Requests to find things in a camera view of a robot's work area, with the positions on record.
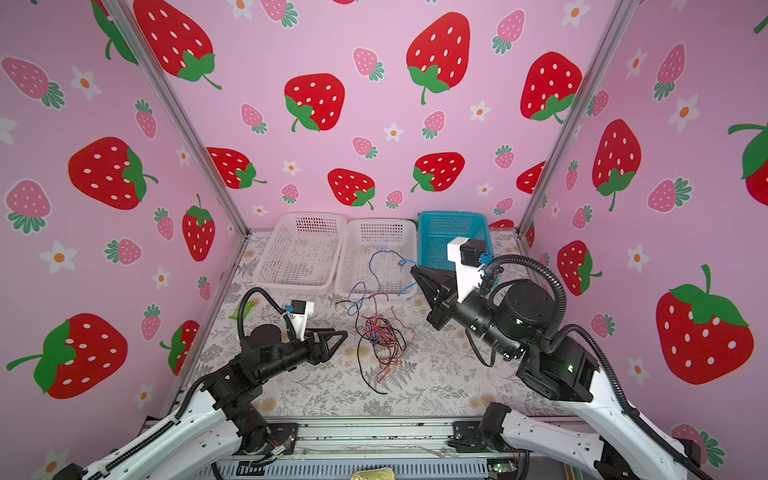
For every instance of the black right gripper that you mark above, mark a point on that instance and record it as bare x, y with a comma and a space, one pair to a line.
441, 297

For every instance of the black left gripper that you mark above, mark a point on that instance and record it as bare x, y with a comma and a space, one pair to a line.
319, 352

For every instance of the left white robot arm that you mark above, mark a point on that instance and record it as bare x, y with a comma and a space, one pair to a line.
216, 417

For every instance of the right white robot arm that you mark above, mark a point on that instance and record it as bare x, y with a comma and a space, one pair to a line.
516, 305

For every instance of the teal plastic basket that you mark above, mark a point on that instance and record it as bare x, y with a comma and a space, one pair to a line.
437, 229

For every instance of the middle white plastic basket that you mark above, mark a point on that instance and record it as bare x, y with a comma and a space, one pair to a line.
375, 258

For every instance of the white plastic basket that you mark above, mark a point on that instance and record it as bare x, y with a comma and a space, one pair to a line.
375, 258
302, 253

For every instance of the green small packet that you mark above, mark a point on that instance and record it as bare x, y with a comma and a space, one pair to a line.
246, 309

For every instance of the left white plastic basket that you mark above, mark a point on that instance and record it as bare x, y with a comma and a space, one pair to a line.
302, 253

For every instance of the gold foil object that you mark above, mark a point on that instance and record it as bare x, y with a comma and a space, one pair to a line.
374, 474

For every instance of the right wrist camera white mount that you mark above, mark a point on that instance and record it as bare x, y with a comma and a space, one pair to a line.
468, 256

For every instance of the aluminium front rail base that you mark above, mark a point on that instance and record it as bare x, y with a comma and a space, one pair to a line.
339, 448

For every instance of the aluminium corner post right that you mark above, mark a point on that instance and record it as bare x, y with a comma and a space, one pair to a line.
615, 30

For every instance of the aluminium corner post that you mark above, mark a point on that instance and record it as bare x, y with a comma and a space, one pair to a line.
124, 19
615, 30

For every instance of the aluminium corner post left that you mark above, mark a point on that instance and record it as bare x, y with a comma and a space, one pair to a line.
124, 19

